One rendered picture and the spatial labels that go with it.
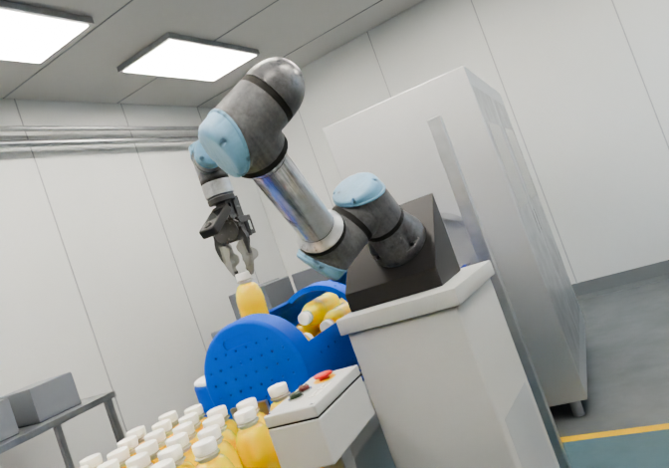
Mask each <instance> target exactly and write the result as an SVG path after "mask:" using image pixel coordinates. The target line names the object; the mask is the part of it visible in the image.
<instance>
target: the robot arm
mask: <svg viewBox="0 0 669 468"><path fill-rule="evenodd" d="M305 90H306V83H305V79H304V76H303V73H302V72H301V70H300V68H299V67H298V66H297V65H296V64H294V63H293V62H292V61H290V60H288V59H284V58H278V57H277V58H270V59H267V60H264V61H262V62H260V63H258V64H257V65H255V66H254V67H253V68H251V69H250V70H249V71H248V72H247V73H246V74H245V75H244V77H243V78H242V79H241V80H240V81H239V82H238V83H237V85H236V86H235V87H234V88H233V89H232V90H231V91H230V92H229V93H228V94H227V95H226V97H225V98H224V99H223V100H222V101H221V102H220V103H219V104H218V105H217V106H216V108H215V109H213V110H211V111H210V112H209V114H208V115H207V118H206V119H205V120H204V121H203V123H202V124H201V125H200V127H199V130H198V138H199V139H198V140H197V141H195V142H193V143H192V144H190V145H189V152H190V158H191V160H192V162H193V164H194V167H195V170H196V173H197V176H198V179H199V182H200V184H201V187H202V190H203V193H204V196H205V198H206V200H207V201H208V205H209V207H213V206H216V208H214V209H213V210H212V212H211V213H210V215H209V216H208V218H207V220H206V221H205V223H204V224H203V226H202V228H201V229H200V231H199V234H200V235H201V237H202V238H203V239H207V238H209V237H212V236H214V237H213V238H214V246H215V250H216V252H217V254H218V256H219V258H220V259H221V261H222V263H224V265H225V266H226V268H227V269H228V270H229V272H230V273H231V274H232V275H233V276H234V277H235V275H236V274H239V273H238V271H237V269H236V266H237V265H238V264H239V262H240V259H239V256H238V255H236V254H235V253H234V252H233V249H232V246H231V245H230V244H229V243H233V242H235V241H238V240H239V241H238V243H237V246H236V248H237V250H238V251H239V252H240V253H241V255H242V258H243V261H244V262H245V265H246V269H247V271H249V272H250V274H251V275H252V274H254V260H255V259H256V258H257V257H258V255H259V254H258V251H257V249H255V248H253V247H251V246H250V235H252V234H253V233H256V231H255V228H254V225H253V222H252V219H251V216H250V214H248V215H244V213H243V210H242V208H241V205H240V202H239V199H238V196H237V195H234V193H233V192H234V189H233V186H232V183H231V180H230V178H229V175H231V176H233V177H237V178H238V177H243V178H246V179H253V180H254V181H255V183H256V184H257V185H258V186H259V187H260V189H261V190H262V191H263V192H264V194H265V195H266V196H267V197H268V198H269V200H270V201H271V202H272V203H273V204H274V206H275V207H276V208H277V209H278V210H279V212H280V213H281V214H282V215H283V217H284V218H285V219H286V220H287V221H288V223H289V224H290V225H291V226H292V227H293V229H294V230H295V231H296V232H297V236H296V237H297V243H298V245H299V246H300V249H299V250H298V253H297V257H298V258H299V259H300V260H301V261H303V262H304V263H305V264H307V265H308V266H310V267H311V268H313V269H314V270H316V271H317V272H319V273H320V274H322V275H324V276H325V277H327V278H329V279H331V280H333V281H336V280H338V279H339V278H340V277H341V276H342V275H343V274H344V272H346V271H347V270H348V267H349V266H350V265H351V263H352V262H353V261H354V259H355V258H356V257H357V255H358V254H359V253H360V252H361V250H362V249H363V248H364V246H365V245H366V244H367V245H368V248H369V252H370V254H371V256H372V258H373V259H374V260H375V261H376V262H377V263H378V264H379V265H380V266H383V267H388V268H391V267H397V266H400V265H403V264H405V263H407V262H408V261H410V260H411V259H412V258H414V257H415V256H416V255H417V254H418V252H419V251H420V250H421V248H422V246H423V244H424V242H425V238H426V231H425V228H424V226H423V225H422V223H421V222H420V221H419V220H418V219H417V218H416V217H414V216H413V215H411V214H409V213H407V212H406V211H404V210H402V209H401V207H400V206H399V205H398V203H397V202H396V201H395V199H394V198H393V197H392V195H391V194H390V193H389V191H388V190H387V189H386V187H385V185H384V183H383V182H381V181H380V180H379V179H378V178H377V176H375V175H374V174H372V173H369V172H360V173H357V174H354V175H351V176H349V177H348V178H346V179H345V180H343V181H342V182H341V183H340V184H339V185H338V186H337V187H336V188H335V190H334V193H333V201H334V204H335V206H334V208H333V209H327V208H326V206H325V205H324V204H323V202H322V201H321V199H320V198H319V197H318V195H317V194H316V192H315V191H314V190H313V188H312V187H311V185H310V184H309V183H308V181H307V180H306V178H305V177H304V176H303V174H302V173H301V171H300V170H299V169H298V167H297V166H296V164H295V163H294V162H293V160H292V159H291V157H290V156H289V155H288V148H289V144H288V140H287V138H286V137H285V135H284V134H283V132H282V130H283V129H284V127H285V126H286V125H287V124H288V123H289V122H290V120H291V119H292V118H293V117H294V115H295V114H296V113H297V111H298V110H299V108H300V106H301V104H302V102H303V99H304V96H305ZM228 174H229V175H228ZM248 220H250V221H251V224H252V227H253V229H251V228H250V225H249V222H248ZM235 278H236V277H235Z"/></svg>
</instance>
